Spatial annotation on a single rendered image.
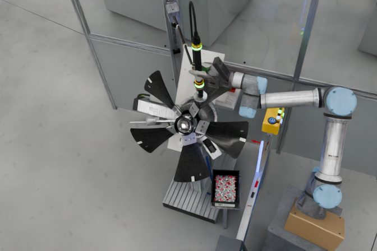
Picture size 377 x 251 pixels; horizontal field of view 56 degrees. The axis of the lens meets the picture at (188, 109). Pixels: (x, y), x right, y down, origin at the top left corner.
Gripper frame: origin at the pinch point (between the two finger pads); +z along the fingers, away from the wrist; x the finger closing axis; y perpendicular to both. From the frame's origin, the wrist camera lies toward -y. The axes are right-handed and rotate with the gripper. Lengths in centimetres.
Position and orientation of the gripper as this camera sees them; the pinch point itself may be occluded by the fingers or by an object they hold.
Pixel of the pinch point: (192, 67)
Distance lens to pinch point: 170.5
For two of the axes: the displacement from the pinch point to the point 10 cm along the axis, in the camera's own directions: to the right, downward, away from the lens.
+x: 3.5, -7.5, 5.6
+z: -9.3, -2.4, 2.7
